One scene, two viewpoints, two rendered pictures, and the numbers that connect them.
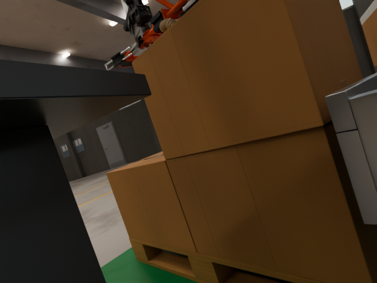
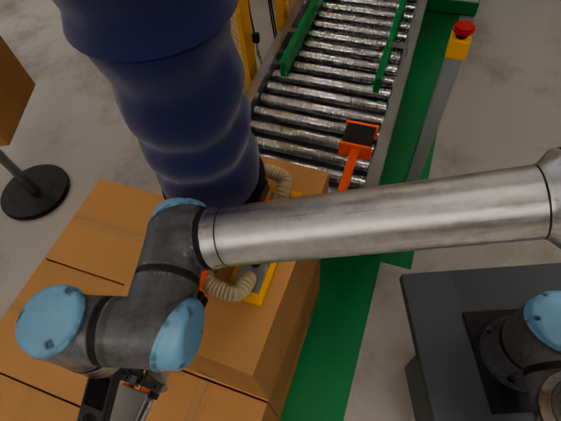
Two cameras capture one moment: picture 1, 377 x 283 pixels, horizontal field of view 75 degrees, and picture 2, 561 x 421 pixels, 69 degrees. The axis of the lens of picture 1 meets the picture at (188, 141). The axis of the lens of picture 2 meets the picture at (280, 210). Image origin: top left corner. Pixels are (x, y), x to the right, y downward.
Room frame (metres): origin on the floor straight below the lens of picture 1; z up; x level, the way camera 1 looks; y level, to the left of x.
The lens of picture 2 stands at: (0.94, 0.32, 1.90)
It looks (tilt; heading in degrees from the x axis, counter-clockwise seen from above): 58 degrees down; 247
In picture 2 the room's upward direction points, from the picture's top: 7 degrees counter-clockwise
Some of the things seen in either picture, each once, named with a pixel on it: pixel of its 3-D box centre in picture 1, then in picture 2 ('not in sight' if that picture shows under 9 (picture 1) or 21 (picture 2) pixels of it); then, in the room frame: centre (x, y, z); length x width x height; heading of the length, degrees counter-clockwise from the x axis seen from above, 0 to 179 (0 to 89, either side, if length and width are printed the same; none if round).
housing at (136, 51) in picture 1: (140, 48); (129, 408); (1.20, 0.07, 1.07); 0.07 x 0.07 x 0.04; 42
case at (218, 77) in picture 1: (237, 77); (238, 269); (0.87, -0.24, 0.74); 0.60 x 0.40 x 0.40; 41
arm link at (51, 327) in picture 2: not in sight; (72, 329); (1.14, 0.03, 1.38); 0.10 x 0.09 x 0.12; 147
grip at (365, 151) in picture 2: not in sight; (358, 139); (0.45, -0.24, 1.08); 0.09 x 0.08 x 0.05; 132
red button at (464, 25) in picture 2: not in sight; (462, 30); (-0.16, -0.50, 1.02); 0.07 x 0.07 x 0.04
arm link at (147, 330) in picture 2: not in sight; (152, 324); (1.04, 0.08, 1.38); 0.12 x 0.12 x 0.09; 57
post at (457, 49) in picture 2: not in sight; (427, 135); (-0.16, -0.50, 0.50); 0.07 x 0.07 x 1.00; 42
